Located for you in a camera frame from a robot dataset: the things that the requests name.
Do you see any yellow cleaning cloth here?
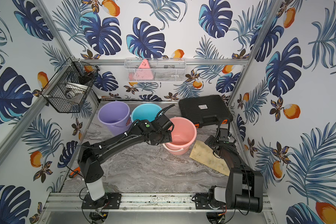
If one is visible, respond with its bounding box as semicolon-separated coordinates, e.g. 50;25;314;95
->
189;141;230;176

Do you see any black wire basket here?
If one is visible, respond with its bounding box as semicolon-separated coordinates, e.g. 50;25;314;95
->
40;58;100;113

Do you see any pink triangular item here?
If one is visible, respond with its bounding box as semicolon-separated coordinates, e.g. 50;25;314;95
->
133;59;154;81

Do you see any clear wall shelf basket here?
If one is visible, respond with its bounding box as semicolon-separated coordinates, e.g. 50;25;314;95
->
124;58;187;82

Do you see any orange handled screwdriver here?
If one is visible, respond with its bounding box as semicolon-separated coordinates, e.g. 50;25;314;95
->
69;167;81;179

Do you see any purple plastic bucket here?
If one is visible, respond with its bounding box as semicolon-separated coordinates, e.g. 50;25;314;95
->
98;101;132;136

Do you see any teal plastic bucket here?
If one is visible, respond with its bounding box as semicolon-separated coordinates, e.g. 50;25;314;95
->
131;103;162;122

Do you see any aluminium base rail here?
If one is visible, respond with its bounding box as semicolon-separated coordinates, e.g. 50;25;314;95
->
43;192;273;212

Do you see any pink plastic bucket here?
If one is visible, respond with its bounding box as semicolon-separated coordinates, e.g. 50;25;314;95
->
163;117;197;155

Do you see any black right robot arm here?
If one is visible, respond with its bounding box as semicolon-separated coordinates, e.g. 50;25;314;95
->
204;125;263;213

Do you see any black plastic tool case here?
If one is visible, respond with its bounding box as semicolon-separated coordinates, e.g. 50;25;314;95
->
178;95;233;128

